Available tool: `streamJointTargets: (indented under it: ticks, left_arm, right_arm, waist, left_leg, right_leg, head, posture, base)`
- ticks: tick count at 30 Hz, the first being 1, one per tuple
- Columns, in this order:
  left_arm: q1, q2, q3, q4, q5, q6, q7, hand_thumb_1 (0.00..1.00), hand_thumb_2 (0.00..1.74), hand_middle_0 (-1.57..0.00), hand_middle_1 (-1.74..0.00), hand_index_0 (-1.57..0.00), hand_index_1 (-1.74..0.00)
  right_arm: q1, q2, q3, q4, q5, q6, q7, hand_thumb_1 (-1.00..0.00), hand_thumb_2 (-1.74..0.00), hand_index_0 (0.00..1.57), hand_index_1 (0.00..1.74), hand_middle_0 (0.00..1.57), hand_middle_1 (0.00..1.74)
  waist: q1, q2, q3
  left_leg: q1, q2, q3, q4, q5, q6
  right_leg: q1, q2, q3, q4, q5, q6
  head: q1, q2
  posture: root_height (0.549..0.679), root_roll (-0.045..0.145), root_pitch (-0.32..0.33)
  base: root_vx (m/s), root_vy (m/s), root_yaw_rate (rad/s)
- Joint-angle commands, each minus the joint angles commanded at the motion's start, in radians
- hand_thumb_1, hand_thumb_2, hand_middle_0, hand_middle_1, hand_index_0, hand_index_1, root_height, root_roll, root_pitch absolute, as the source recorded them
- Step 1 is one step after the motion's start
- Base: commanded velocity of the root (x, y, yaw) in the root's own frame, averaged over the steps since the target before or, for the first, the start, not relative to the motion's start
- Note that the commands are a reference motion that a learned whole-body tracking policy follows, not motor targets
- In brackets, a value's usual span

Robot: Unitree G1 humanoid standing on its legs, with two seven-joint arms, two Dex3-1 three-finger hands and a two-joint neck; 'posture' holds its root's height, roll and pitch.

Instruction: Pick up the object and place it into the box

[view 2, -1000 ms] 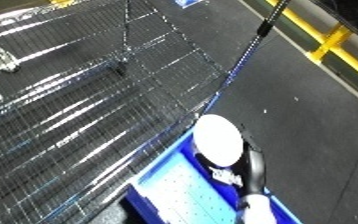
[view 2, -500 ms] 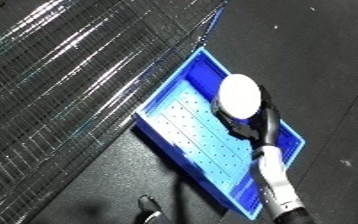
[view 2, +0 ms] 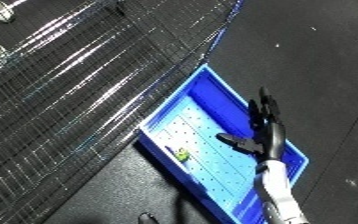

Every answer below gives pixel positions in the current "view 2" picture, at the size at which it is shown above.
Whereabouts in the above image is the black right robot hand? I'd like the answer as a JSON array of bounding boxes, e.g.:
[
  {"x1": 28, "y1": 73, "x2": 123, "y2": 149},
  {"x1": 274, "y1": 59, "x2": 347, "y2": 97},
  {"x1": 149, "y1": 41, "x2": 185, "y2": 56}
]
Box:
[{"x1": 214, "y1": 86, "x2": 291, "y2": 165}]

